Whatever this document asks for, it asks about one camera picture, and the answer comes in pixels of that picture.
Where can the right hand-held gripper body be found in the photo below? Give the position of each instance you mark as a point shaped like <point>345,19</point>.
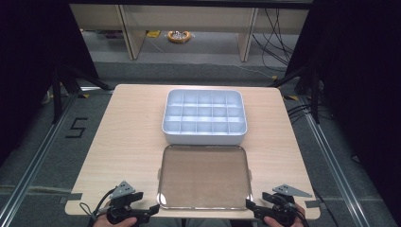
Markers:
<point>283,209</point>

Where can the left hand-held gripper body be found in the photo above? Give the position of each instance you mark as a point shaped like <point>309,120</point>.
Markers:
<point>121,206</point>

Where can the clear plastic box lid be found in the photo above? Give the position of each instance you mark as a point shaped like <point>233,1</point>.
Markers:
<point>204,176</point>

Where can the white compartment box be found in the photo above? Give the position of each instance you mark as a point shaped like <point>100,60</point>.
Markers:
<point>204,111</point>

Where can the person's right hand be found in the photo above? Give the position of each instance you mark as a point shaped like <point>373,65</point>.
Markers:
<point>300,220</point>

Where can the person's left hand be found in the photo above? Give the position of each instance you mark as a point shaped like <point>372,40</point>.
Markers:
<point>104,222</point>

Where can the grey tape strip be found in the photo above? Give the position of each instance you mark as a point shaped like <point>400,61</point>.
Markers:
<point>72,198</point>
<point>312,203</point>

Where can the black tripod stand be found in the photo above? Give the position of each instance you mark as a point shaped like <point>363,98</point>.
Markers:
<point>56,94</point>
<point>315,94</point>

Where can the black curtain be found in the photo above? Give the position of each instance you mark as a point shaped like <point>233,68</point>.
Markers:
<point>28,63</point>
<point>362,78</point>

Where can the yellow flat item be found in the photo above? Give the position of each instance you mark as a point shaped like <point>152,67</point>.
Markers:
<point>153,34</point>

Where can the metal floor rail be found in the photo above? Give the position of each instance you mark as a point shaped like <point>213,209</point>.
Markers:
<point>331,167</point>
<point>34,164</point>

